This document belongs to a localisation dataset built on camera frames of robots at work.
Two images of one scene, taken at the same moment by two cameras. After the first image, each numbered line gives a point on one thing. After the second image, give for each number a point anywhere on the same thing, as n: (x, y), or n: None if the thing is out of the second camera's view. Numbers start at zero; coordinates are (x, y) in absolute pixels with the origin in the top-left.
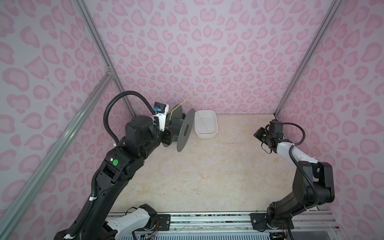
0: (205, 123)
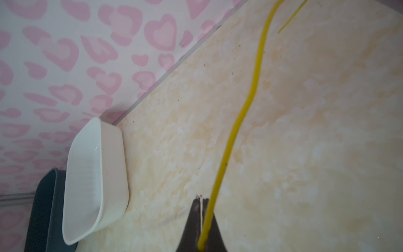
0: (96, 190)
